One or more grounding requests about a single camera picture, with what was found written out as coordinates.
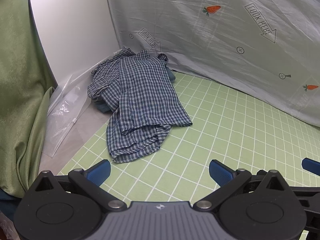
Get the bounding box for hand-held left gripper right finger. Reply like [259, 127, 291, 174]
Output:
[195, 159, 290, 211]

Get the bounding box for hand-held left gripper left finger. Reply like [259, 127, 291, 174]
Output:
[30, 159, 127, 212]

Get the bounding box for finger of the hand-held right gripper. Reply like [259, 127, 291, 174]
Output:
[301, 158, 320, 177]
[287, 185, 320, 233]

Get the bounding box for blue plaid shirt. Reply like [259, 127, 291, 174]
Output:
[87, 48, 194, 164]

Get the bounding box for green grid mat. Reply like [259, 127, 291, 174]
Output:
[56, 69, 320, 240]

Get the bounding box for clear plastic bag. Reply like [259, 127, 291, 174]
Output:
[46, 52, 118, 159]

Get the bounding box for dark teal cloth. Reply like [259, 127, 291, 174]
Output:
[0, 189, 23, 221]

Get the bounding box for dark blue garment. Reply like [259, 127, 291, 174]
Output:
[94, 66, 177, 113]

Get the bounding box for green curtain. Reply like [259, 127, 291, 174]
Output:
[0, 0, 59, 198]

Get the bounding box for white board panel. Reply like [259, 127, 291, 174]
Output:
[27, 0, 126, 88]

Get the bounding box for grey printed sheet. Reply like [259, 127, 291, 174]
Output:
[103, 0, 320, 128]

